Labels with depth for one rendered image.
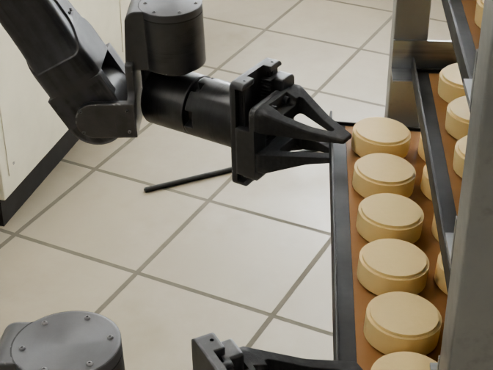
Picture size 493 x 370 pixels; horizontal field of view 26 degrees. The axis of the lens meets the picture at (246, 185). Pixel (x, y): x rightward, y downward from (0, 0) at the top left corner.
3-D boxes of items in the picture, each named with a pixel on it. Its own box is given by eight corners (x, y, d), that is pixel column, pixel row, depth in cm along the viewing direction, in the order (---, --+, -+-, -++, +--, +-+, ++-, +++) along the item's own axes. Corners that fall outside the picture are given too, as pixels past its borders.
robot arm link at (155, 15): (92, 94, 106) (78, 139, 98) (77, -16, 99) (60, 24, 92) (213, 91, 105) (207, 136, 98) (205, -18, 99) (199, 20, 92)
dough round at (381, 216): (424, 251, 80) (428, 229, 79) (357, 247, 80) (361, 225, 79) (416, 214, 84) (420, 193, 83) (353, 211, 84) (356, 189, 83)
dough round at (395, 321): (367, 307, 74) (370, 283, 73) (439, 320, 73) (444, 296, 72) (358, 352, 70) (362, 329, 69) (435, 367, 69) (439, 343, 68)
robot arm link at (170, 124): (170, 104, 105) (135, 130, 101) (164, 41, 102) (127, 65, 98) (228, 121, 102) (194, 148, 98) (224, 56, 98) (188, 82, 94)
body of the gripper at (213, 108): (246, 87, 91) (177, 68, 94) (249, 190, 96) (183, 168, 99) (287, 59, 95) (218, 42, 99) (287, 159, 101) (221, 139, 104)
